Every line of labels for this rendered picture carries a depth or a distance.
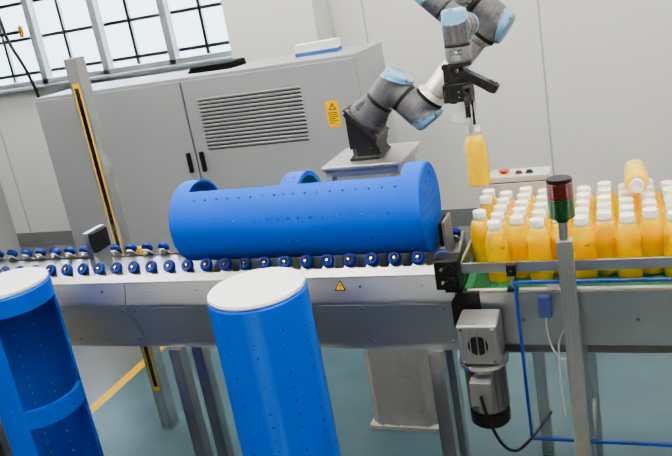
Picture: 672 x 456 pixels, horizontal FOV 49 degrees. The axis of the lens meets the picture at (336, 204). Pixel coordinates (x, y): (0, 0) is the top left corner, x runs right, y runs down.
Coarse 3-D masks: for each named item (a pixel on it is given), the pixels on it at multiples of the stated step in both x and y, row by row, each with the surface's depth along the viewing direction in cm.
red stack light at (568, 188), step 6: (546, 186) 181; (552, 186) 179; (558, 186) 178; (564, 186) 178; (570, 186) 179; (546, 192) 182; (552, 192) 180; (558, 192) 179; (564, 192) 178; (570, 192) 179; (552, 198) 180; (558, 198) 179; (564, 198) 179; (570, 198) 179
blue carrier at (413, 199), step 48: (192, 192) 252; (240, 192) 244; (288, 192) 237; (336, 192) 230; (384, 192) 224; (432, 192) 235; (192, 240) 250; (240, 240) 243; (288, 240) 238; (336, 240) 232; (384, 240) 227; (432, 240) 231
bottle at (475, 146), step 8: (472, 136) 221; (480, 136) 221; (464, 144) 223; (472, 144) 220; (480, 144) 220; (472, 152) 221; (480, 152) 221; (472, 160) 222; (480, 160) 221; (472, 168) 222; (480, 168) 222; (488, 168) 223; (472, 176) 223; (480, 176) 222; (488, 176) 223; (472, 184) 224; (480, 184) 223
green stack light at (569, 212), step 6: (552, 204) 181; (558, 204) 180; (564, 204) 179; (570, 204) 180; (552, 210) 181; (558, 210) 180; (564, 210) 180; (570, 210) 180; (552, 216) 182; (558, 216) 181; (564, 216) 180; (570, 216) 180
